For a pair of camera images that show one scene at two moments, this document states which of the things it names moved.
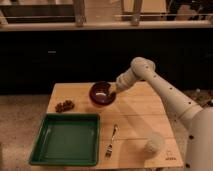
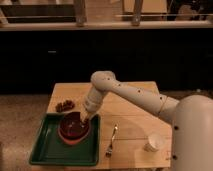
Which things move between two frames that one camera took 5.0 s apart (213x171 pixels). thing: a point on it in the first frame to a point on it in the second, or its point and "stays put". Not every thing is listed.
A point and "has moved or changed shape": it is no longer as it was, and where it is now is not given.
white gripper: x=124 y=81 to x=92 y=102
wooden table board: x=137 y=129 stays put
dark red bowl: x=100 y=93 has moved or changed shape
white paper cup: x=155 y=143 stays put
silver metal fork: x=109 y=147 stays put
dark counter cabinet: x=32 y=61 stays put
